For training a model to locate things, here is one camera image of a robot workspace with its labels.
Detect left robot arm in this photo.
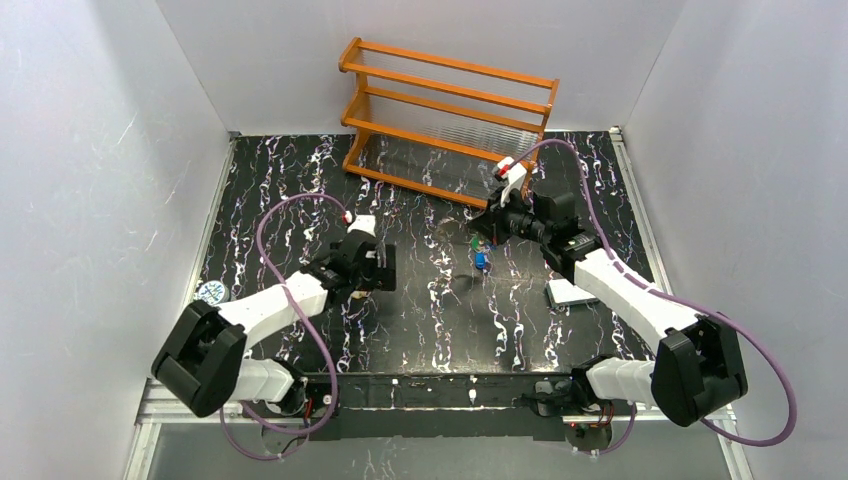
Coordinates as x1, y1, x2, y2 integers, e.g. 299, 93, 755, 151
151, 229, 397, 418

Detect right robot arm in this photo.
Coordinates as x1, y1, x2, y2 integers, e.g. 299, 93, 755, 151
469, 191, 748, 427

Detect white card box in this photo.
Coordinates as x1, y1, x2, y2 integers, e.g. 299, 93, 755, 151
545, 278, 598, 308

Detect blue white round tin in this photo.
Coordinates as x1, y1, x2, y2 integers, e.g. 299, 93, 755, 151
194, 280, 231, 306

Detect orange wooden rack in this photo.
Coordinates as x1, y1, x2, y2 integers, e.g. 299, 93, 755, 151
338, 37, 559, 208

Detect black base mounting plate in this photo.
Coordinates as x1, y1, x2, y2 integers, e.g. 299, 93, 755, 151
241, 372, 639, 444

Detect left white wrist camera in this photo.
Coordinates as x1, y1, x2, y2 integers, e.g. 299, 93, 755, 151
343, 211, 376, 237

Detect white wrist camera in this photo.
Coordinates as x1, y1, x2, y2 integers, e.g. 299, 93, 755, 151
493, 156, 528, 207
343, 211, 376, 237

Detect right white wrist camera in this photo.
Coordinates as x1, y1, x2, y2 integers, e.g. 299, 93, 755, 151
493, 156, 528, 207

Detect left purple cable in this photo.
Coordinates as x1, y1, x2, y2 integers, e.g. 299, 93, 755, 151
218, 193, 356, 462

